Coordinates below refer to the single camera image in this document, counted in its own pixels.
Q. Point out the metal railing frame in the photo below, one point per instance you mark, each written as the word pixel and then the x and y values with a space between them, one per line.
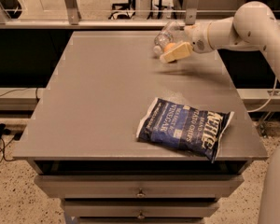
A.
pixel 98 14

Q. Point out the orange fruit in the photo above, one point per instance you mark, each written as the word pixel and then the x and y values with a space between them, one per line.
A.
pixel 168 46

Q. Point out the clear plastic water bottle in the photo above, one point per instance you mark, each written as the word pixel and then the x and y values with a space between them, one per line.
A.
pixel 162 39

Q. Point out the blue kettle chips bag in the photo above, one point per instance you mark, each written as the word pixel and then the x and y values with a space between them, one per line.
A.
pixel 184 127

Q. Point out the top grey drawer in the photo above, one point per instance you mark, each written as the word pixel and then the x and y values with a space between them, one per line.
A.
pixel 138 186

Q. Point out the grey drawer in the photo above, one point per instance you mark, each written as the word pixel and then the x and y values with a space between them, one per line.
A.
pixel 138 186
pixel 139 209

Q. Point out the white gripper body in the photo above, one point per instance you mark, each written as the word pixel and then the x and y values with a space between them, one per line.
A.
pixel 198 37

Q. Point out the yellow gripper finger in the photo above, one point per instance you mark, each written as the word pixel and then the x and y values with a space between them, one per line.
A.
pixel 179 51
pixel 177 35

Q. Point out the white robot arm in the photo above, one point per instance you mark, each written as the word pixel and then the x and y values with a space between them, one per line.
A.
pixel 252 27

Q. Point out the grey drawer cabinet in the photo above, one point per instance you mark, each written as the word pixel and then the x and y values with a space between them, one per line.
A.
pixel 86 120

